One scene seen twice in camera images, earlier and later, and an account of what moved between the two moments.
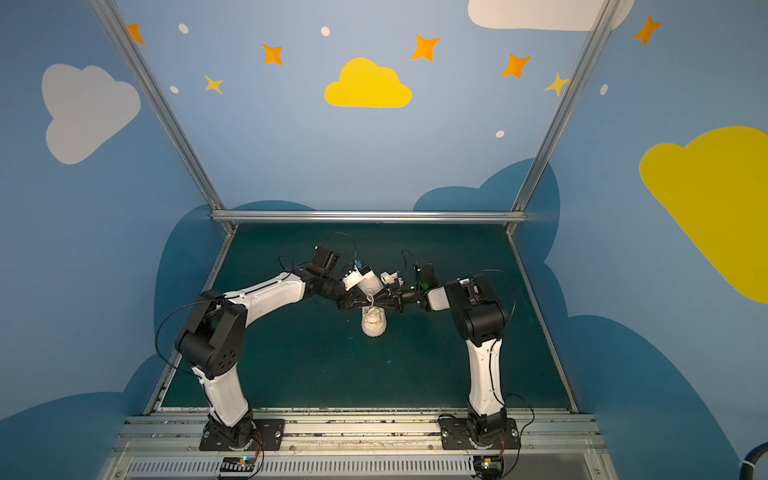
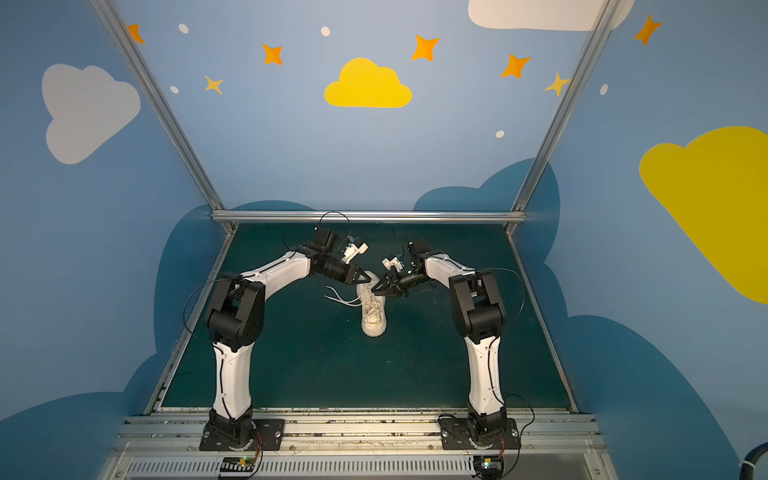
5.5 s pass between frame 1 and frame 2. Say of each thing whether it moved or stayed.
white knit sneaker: stayed
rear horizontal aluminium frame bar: stayed
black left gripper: moved
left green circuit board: stayed
